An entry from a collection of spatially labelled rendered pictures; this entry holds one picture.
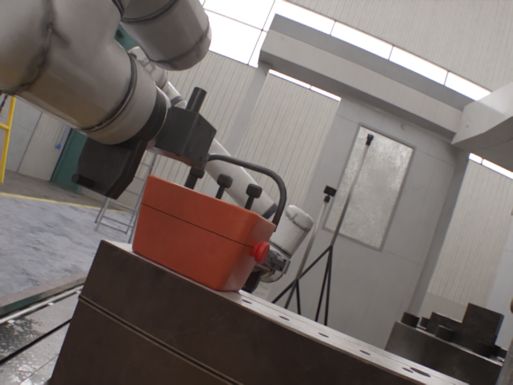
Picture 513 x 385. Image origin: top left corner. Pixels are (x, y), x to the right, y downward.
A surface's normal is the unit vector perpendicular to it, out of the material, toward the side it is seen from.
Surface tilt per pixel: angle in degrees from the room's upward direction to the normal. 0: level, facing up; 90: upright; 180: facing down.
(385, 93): 90
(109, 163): 90
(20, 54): 120
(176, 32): 126
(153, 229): 97
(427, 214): 90
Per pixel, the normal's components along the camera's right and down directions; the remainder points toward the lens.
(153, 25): 0.15, 0.97
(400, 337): -0.62, -0.30
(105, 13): 0.90, 0.32
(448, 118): 0.04, -0.06
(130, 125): 0.58, 0.73
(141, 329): -0.31, -0.19
